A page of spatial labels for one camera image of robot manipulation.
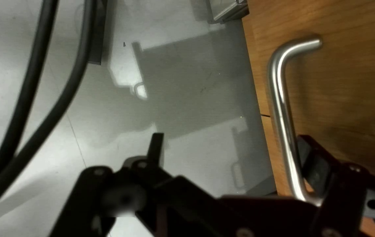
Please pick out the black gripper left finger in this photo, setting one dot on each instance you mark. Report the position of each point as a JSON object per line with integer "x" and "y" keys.
{"x": 90, "y": 193}

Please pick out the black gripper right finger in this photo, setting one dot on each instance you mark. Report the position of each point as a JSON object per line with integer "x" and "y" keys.
{"x": 347, "y": 198}

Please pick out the black metal stand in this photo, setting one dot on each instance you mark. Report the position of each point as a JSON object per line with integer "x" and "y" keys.
{"x": 103, "y": 44}

